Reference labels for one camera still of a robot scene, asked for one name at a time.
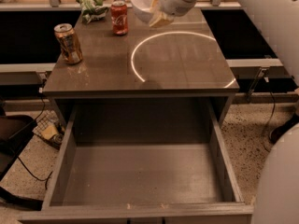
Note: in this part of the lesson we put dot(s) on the dark chair at left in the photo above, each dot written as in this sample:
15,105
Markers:
15,133

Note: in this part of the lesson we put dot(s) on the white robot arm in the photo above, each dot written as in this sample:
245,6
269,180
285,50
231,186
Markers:
277,200

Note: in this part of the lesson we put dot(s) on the green chip bag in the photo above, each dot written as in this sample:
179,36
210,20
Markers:
92,10

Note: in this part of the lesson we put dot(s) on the wire basket with items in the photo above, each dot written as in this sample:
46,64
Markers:
49,129

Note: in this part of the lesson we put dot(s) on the white ceramic bowl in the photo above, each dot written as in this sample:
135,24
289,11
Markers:
141,9

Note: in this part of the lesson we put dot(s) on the red cola can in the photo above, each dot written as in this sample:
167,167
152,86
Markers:
119,17

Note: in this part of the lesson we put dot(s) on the orange dented soda can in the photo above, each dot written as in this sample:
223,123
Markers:
69,44

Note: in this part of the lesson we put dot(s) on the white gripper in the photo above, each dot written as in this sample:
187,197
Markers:
171,8

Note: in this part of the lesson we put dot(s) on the open grey drawer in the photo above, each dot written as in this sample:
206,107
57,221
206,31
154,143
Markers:
143,161

